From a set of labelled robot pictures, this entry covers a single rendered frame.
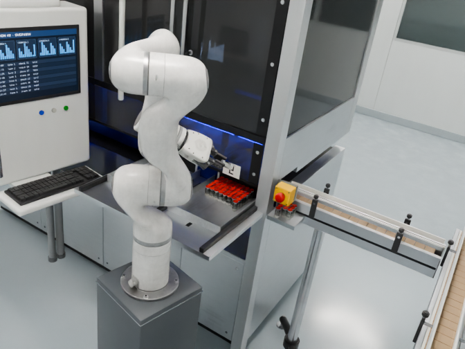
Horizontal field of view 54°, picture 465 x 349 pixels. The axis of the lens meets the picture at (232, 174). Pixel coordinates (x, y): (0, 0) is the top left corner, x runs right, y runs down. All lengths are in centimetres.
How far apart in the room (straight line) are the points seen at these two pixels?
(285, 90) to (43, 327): 174
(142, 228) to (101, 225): 134
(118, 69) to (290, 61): 81
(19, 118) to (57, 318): 111
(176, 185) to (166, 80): 35
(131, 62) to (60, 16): 112
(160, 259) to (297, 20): 93
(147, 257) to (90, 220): 136
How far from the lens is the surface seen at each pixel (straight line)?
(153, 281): 150
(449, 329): 161
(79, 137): 237
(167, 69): 106
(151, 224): 138
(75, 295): 283
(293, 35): 171
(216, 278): 229
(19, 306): 282
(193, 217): 183
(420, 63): 630
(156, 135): 116
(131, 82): 107
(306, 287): 224
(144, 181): 131
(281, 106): 177
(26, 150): 225
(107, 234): 270
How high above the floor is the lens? 189
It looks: 27 degrees down
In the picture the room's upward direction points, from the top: 8 degrees clockwise
